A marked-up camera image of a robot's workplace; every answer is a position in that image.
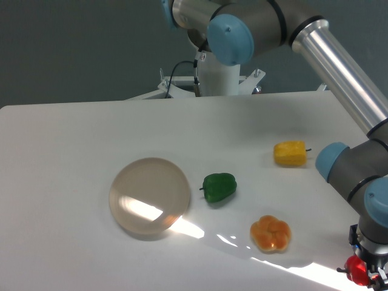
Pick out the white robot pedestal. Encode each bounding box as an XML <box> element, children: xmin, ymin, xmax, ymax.
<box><xmin>186</xmin><ymin>28</ymin><xmax>242</xmax><ymax>97</ymax></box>

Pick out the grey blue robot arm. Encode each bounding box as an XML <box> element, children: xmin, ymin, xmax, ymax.
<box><xmin>161</xmin><ymin>1</ymin><xmax>387</xmax><ymax>290</ymax></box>

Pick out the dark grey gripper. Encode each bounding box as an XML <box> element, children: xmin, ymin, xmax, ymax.
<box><xmin>349</xmin><ymin>224</ymin><xmax>387</xmax><ymax>291</ymax></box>

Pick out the white metal base frame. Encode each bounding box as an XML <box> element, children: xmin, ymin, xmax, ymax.
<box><xmin>125</xmin><ymin>68</ymin><xmax>328</xmax><ymax>101</ymax></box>

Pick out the braided toy bread bun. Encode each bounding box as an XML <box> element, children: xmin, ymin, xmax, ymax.
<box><xmin>250</xmin><ymin>215</ymin><xmax>292</xmax><ymax>253</ymax></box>

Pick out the green toy pepper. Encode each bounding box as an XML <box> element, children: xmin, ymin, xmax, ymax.
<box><xmin>201</xmin><ymin>173</ymin><xmax>237</xmax><ymax>203</ymax></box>

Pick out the red toy pepper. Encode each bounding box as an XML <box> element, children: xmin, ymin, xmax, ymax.
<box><xmin>336</xmin><ymin>255</ymin><xmax>370</xmax><ymax>286</ymax></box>

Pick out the black cable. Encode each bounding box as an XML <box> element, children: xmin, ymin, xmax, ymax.
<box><xmin>165</xmin><ymin>39</ymin><xmax>210</xmax><ymax>98</ymax></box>

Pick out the yellow toy pepper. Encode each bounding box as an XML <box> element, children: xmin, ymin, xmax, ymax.
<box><xmin>273</xmin><ymin>141</ymin><xmax>312</xmax><ymax>167</ymax></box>

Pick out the beige round plate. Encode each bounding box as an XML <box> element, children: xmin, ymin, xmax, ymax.
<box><xmin>109</xmin><ymin>158</ymin><xmax>190</xmax><ymax>236</ymax></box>

